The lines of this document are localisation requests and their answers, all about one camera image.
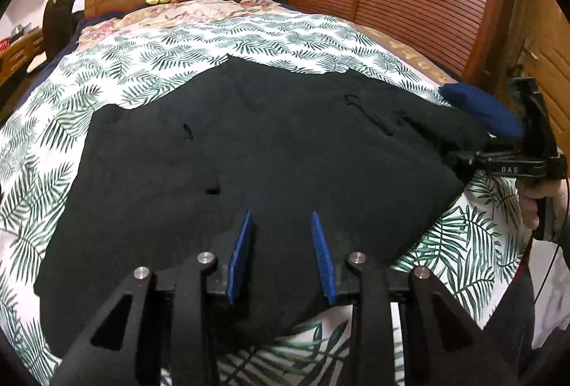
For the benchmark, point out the leaf print blanket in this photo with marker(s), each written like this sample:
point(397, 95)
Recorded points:
point(133, 56)

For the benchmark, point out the black chair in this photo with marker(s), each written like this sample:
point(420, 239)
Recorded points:
point(71, 34)

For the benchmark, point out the floral quilt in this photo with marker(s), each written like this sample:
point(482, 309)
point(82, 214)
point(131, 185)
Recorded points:
point(178, 14)

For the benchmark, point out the metal container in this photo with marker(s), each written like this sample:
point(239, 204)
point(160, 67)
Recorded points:
point(20, 30)

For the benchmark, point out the red basket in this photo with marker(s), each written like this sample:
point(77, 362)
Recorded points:
point(3, 44)

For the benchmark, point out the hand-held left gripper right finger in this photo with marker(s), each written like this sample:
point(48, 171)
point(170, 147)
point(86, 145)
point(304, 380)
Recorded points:
point(323, 261)

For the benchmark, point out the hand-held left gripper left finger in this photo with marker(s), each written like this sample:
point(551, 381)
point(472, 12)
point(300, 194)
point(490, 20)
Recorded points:
point(238, 261)

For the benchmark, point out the black buttoned coat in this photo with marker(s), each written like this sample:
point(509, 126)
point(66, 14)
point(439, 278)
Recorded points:
point(267, 154)

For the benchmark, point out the wooden door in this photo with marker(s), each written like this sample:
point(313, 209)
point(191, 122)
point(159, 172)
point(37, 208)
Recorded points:
point(547, 34)

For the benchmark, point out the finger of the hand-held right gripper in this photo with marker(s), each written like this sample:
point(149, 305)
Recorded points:
point(498, 163)
point(532, 105)

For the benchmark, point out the person's right hand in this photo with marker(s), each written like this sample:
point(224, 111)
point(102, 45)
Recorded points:
point(530, 201)

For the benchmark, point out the dark wooden chair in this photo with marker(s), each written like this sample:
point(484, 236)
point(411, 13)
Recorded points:
point(58, 21)

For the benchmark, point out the wooden bedside drawer cabinet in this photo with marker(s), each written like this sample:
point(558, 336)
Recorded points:
point(18, 52)

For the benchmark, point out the tan patterned bed sheet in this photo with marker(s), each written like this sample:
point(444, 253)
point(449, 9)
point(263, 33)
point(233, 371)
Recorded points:
point(414, 56)

